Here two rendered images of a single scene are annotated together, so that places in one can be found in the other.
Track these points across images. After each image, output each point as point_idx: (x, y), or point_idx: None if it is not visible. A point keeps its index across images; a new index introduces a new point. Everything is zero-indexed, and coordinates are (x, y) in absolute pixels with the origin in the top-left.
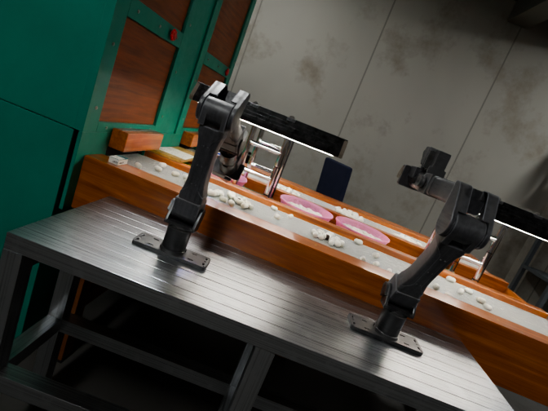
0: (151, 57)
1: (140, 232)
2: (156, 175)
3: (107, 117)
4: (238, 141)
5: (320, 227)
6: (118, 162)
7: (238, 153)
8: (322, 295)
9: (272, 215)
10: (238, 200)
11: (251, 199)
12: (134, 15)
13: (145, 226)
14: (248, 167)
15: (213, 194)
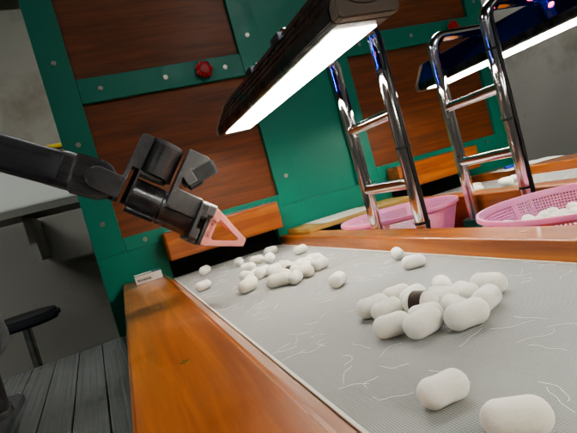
0: (188, 118)
1: (33, 392)
2: (215, 276)
3: (146, 226)
4: (63, 176)
5: (529, 261)
6: (136, 281)
7: (106, 194)
8: None
9: (348, 279)
10: (275, 271)
11: (377, 250)
12: (95, 96)
13: (69, 377)
14: (458, 173)
15: (242, 277)
